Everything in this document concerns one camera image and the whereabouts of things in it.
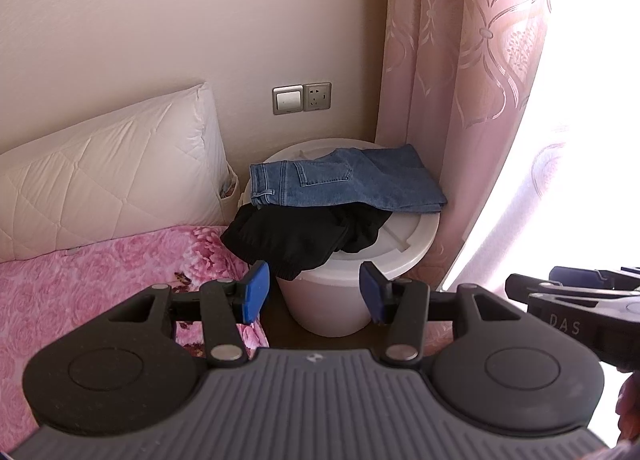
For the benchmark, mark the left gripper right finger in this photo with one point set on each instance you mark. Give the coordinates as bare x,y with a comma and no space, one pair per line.
402,306

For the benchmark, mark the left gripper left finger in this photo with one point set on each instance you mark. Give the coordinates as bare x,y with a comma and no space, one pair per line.
226,304

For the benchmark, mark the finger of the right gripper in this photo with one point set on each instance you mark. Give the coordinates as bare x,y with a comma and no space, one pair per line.
528,290
595,278

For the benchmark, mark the blue denim jeans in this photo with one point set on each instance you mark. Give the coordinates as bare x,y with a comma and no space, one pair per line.
394,180

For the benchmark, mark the operator hand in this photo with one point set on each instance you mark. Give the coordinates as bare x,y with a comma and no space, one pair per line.
628,408

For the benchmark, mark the black garment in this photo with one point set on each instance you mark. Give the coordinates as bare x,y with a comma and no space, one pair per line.
294,239

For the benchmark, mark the white quilted headboard cushion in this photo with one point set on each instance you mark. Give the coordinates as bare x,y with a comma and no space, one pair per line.
155,164

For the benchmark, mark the pink floral blanket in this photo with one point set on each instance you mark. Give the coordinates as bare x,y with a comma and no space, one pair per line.
48,296

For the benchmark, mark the pink patterned curtain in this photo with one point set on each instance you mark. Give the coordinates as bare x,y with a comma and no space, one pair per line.
456,78

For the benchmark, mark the wall light switch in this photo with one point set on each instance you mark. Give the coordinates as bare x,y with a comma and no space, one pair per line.
287,99

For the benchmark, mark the wall power socket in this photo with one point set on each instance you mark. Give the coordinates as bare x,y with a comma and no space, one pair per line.
317,96

